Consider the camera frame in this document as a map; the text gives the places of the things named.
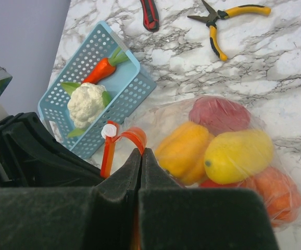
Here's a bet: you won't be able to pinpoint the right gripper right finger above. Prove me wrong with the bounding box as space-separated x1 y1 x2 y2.
138 148 279 249

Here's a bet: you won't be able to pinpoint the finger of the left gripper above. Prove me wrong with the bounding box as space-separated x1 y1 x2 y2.
2 112 104 187

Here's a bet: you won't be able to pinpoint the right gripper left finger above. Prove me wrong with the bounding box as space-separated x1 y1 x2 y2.
0 149 142 249

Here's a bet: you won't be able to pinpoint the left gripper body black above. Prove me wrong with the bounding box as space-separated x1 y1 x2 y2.
0 114 28 187

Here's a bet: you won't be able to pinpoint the red bell pepper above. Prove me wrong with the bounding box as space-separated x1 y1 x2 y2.
199 179 240 188

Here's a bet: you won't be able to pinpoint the yellow bell pepper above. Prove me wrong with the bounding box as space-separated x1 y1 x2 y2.
155 121 214 185

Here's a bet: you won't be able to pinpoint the clear zip bag orange zipper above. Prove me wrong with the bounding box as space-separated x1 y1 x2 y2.
101 96 301 227

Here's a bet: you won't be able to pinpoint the yellow lemon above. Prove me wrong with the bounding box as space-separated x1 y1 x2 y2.
204 129 274 184

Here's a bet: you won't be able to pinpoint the red apple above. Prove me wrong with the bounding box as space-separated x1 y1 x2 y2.
189 96 250 135

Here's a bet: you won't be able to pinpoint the blue plastic basket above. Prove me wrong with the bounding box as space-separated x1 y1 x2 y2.
37 21 156 159

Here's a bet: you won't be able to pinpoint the white green cauliflower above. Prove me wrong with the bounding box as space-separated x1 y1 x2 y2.
61 82 112 138

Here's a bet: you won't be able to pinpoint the orange carrot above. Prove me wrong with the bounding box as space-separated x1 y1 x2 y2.
82 47 129 84

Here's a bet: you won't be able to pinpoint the red black utility knife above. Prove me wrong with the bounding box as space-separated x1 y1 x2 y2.
140 0 160 32

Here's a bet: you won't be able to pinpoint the yellow handled pliers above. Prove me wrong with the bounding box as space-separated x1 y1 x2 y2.
186 0 272 62

